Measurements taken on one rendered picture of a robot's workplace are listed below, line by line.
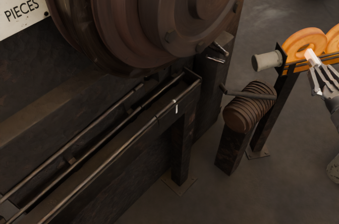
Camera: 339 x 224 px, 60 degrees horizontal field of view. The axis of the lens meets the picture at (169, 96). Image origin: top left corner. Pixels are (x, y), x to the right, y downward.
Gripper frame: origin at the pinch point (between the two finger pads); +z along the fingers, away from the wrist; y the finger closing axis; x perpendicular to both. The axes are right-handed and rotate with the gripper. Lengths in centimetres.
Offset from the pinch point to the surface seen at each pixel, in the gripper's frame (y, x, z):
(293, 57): -3.2, -3.4, 4.4
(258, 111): -15.7, -19.9, -5.5
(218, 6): -43, 37, -12
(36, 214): -89, -6, -31
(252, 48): 29, -78, 75
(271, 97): -10.9, -15.0, -3.1
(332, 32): 8.9, 4.1, 6.7
